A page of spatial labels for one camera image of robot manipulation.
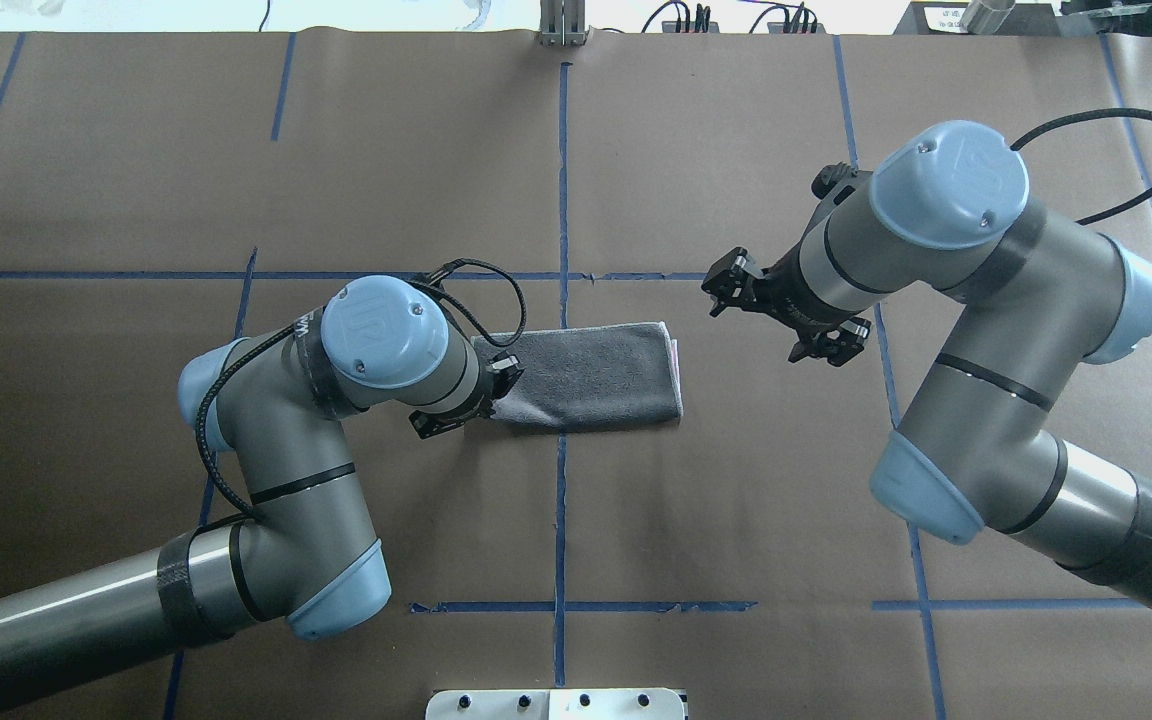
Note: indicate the small metal cup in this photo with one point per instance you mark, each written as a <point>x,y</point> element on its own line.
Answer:
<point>985,17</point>

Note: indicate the pink grey towel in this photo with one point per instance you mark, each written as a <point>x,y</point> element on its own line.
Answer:
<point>589,379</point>

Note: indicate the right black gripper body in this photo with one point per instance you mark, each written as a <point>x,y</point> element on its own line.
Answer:
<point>782,291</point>

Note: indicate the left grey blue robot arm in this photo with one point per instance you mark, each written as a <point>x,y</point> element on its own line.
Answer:
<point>267,413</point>

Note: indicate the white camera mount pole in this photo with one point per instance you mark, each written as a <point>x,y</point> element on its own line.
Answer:
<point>559,703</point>

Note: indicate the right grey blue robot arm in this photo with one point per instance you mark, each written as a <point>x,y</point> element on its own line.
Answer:
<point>1041,295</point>

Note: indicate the aluminium frame post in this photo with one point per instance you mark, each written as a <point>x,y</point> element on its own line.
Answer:
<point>562,23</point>

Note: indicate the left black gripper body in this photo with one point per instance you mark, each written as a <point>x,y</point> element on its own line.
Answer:
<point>473,403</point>

